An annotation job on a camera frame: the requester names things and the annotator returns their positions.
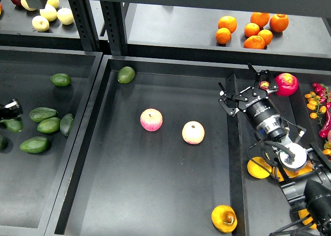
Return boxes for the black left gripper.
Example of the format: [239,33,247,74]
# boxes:
[0,99,23,120]

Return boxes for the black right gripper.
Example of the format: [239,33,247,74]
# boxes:
[218,63,280,129]

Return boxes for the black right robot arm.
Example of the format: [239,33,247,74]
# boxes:
[218,64,330,235]

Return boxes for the green avocado left bin top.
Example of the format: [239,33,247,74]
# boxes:
[28,107,58,122]

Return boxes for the green avocado bin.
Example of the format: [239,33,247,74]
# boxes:
[37,117,61,134]
[28,107,58,122]
[20,136,50,153]

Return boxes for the green avocado left bin middle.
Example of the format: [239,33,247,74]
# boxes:
[37,117,61,134]

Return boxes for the dark avocado left edge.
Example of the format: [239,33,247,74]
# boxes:
[0,135,8,151]

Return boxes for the green avocado left bin lower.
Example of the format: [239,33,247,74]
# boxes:
[20,136,50,153]

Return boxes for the green avocado upper left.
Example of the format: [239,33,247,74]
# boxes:
[50,73,71,87]

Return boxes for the yellow pear bin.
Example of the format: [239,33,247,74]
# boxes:
[272,167,291,182]
[247,156,272,179]

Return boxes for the green avocado at tray corner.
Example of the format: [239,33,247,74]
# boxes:
[117,66,136,84]

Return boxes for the yellow pear in tray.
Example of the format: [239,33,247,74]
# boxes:
[211,205,237,233]

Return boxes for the yellow pear bottom right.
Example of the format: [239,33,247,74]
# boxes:
[298,209,317,229]

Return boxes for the dark red purple fruit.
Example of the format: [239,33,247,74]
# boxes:
[259,81,269,90]

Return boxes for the orange front bottom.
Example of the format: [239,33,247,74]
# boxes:
[243,35,265,49]

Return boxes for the red apple right bin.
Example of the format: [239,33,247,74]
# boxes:
[275,73,299,97]

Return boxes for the orange lower left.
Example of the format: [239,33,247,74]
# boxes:
[215,27,231,44]

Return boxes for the orange right middle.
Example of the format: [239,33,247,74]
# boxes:
[258,29,273,46]

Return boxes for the small orange middle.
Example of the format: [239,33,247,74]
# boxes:
[244,23,260,38]

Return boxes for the orange top left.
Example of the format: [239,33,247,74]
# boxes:
[218,15,237,33]

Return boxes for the orange top middle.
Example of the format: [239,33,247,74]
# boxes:
[250,12,270,28]

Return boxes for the pale yellow pink apple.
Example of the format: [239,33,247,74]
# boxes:
[182,121,205,145]

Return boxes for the orange top right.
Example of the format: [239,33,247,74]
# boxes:
[269,14,289,33]

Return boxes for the cherry tomato vine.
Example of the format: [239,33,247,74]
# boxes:
[304,83,330,120]

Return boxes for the pale yellow apple front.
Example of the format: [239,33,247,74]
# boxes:
[32,15,50,32]

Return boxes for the red chili pepper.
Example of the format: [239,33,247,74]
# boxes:
[318,109,330,138]

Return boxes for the pale yellow apple middle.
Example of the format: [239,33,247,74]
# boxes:
[39,4,57,22]

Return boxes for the pink red apple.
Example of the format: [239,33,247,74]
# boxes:
[140,108,163,132]

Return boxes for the pale yellow apple slice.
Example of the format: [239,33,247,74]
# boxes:
[21,0,36,11]

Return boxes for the pale yellow apple back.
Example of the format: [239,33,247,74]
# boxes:
[46,0,59,9]

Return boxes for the black centre tray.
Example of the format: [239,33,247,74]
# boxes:
[46,56,248,235]

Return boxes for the black shelf upright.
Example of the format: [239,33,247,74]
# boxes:
[68,0,129,56]

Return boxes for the dark avocado by tray wall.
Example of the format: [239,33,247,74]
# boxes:
[59,113,74,137]

